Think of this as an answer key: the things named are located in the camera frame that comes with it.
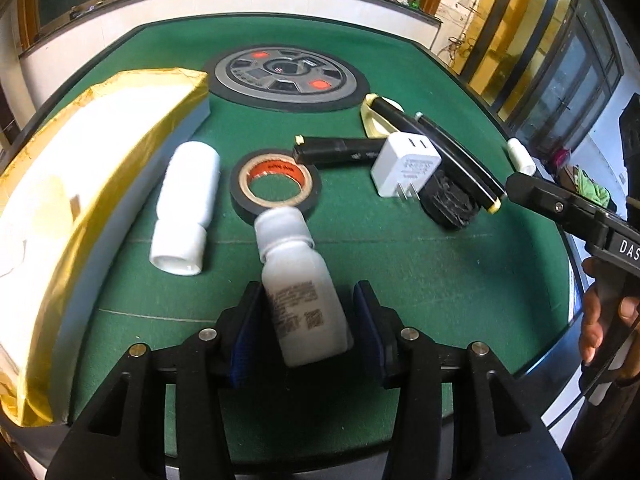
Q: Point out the foam box with yellow tape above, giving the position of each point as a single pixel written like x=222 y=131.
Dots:
x=75 y=185

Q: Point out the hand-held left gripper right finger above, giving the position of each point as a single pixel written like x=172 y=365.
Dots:
x=370 y=335

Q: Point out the green cloth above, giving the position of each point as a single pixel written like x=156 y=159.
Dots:
x=595 y=191

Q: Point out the white power adapter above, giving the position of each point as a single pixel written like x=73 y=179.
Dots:
x=400 y=170

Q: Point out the black tape roll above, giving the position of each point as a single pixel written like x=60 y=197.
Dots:
x=240 y=195

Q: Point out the black plastic fan-shaped part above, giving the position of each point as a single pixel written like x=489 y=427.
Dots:
x=450 y=200

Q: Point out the glass door gold frame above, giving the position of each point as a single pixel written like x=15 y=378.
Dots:
x=575 y=85

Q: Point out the black marker cream ends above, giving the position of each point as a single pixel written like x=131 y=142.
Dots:
x=395 y=115

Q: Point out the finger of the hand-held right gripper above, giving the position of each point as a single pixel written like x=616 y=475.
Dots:
x=550 y=200

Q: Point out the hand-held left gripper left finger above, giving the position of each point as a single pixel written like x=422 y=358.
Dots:
x=245 y=340

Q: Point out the person's right hand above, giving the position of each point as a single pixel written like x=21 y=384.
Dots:
x=592 y=320

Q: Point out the small plain white bottle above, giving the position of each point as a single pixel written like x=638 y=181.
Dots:
x=520 y=157

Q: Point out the small white labelled bottle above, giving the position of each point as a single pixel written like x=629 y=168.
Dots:
x=300 y=285

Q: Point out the round grey table control panel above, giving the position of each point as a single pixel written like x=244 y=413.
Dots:
x=235 y=80

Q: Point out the thick black marker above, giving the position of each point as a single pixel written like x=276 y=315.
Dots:
x=335 y=150

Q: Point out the person's dark clothing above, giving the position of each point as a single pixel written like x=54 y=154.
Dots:
x=600 y=440

